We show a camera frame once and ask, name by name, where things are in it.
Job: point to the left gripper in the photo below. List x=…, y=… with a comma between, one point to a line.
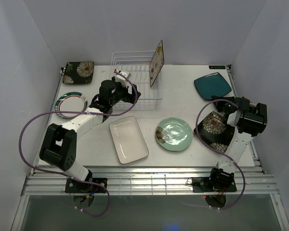
x=128, y=97

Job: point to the cream square flower plate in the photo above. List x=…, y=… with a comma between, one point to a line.
x=156, y=63

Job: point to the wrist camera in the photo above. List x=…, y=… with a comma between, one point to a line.
x=121, y=76
x=246, y=105

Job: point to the black floral plate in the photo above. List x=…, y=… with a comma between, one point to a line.
x=215, y=133
x=78, y=73

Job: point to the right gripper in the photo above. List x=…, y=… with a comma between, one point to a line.
x=230, y=98

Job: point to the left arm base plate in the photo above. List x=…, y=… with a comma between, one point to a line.
x=73, y=186

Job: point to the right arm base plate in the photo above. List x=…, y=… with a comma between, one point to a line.
x=204, y=184

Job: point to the black floral plate right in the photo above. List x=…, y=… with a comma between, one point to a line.
x=215, y=133

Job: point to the dark label sticker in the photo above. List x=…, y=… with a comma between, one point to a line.
x=217, y=67

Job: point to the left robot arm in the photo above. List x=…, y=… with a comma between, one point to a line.
x=59, y=146

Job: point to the white rectangular plate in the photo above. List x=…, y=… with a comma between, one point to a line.
x=128, y=140

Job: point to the black floral plate back left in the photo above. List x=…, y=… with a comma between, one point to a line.
x=78, y=73

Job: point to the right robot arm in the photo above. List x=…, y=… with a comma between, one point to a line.
x=248, y=120

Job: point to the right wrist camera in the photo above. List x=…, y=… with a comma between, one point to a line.
x=246, y=105

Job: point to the round white green-rimmed plate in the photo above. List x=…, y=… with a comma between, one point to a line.
x=71, y=101

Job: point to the mint green round flower plate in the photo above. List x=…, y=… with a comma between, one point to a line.
x=174, y=134

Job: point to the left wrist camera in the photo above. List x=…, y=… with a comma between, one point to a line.
x=121, y=76

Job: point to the teal square plate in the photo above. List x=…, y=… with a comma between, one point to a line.
x=213, y=84

